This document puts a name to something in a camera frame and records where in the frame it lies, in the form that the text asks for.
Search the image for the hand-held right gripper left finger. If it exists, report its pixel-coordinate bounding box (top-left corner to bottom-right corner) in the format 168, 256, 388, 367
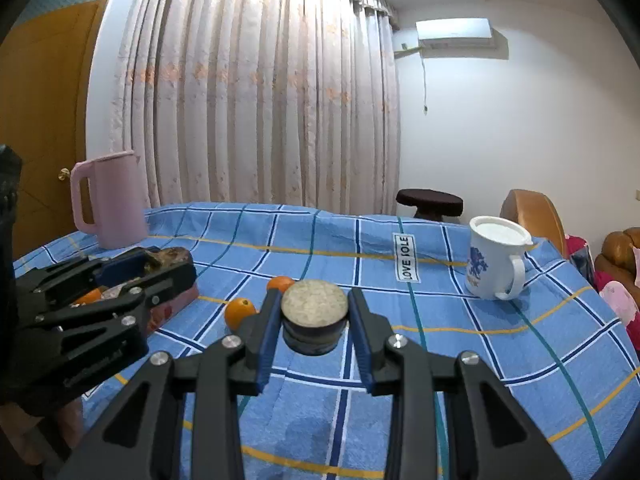
57, 287, 283, 480

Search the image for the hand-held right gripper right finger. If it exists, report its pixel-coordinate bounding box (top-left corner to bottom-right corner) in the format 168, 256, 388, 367
347, 287, 573, 480

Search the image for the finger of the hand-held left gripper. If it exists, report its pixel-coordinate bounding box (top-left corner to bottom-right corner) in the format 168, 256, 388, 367
35, 258, 197, 334
14, 249, 151, 306

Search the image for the rectangular metal tin box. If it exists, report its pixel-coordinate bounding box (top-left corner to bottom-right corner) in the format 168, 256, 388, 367
146, 279, 199, 337

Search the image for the large orange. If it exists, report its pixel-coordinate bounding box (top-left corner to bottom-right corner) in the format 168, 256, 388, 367
72, 287, 103, 307

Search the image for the round tin with cork lid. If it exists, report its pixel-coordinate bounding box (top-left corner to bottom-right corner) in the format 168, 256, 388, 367
280, 280, 348, 356

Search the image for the person's left hand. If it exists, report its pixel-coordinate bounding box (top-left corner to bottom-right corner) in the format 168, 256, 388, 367
0, 402, 47, 467

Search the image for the pink plastic pitcher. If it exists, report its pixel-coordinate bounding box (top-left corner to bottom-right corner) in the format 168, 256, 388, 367
70, 150, 149, 250

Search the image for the blue plaid tablecloth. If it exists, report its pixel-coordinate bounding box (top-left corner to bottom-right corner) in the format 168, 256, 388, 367
12, 201, 640, 480

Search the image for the white mug with blue print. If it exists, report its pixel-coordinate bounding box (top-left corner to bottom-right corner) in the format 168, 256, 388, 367
465, 215, 532, 301

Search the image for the dark round stool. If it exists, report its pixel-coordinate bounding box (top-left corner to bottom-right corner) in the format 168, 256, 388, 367
396, 188, 464, 221

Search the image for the wooden door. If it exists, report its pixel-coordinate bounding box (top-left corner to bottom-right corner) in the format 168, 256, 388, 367
0, 0, 108, 261

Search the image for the pink floral curtain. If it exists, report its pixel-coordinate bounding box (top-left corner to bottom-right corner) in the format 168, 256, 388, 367
110, 0, 401, 216

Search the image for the brown leather armchair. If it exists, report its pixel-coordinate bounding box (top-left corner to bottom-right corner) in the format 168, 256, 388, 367
500, 189, 568, 260

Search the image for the pink floral cloth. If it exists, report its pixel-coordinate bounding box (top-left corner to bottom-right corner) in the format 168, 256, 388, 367
599, 247, 640, 333

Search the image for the brown leather sofa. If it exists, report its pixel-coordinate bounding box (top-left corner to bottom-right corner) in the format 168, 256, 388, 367
595, 227, 640, 286

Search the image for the white air conditioner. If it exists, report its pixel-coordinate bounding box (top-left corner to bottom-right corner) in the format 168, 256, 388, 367
415, 18, 511, 60

